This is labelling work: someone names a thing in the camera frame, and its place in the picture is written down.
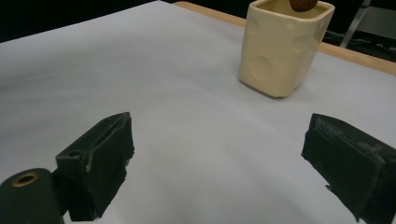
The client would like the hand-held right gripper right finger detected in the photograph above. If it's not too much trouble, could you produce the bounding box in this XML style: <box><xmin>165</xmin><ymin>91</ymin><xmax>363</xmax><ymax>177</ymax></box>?
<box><xmin>301</xmin><ymin>113</ymin><xmax>396</xmax><ymax>224</ymax></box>

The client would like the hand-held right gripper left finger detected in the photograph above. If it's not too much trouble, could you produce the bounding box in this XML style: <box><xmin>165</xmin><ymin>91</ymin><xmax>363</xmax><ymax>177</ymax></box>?
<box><xmin>55</xmin><ymin>111</ymin><xmax>135</xmax><ymax>222</ymax></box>

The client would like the cream ceramic holder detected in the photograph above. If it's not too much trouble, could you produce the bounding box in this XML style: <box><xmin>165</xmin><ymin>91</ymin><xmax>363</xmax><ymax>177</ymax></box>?
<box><xmin>238</xmin><ymin>0</ymin><xmax>336</xmax><ymax>99</ymax></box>

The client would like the wooden hairbrush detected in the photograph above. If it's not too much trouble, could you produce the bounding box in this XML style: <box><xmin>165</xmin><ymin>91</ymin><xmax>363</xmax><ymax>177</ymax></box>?
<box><xmin>289</xmin><ymin>0</ymin><xmax>319</xmax><ymax>13</ymax></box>

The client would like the metal stand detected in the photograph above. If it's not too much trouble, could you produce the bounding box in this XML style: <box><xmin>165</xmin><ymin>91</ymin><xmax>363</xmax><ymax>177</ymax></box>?
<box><xmin>322</xmin><ymin>0</ymin><xmax>396</xmax><ymax>63</ymax></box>

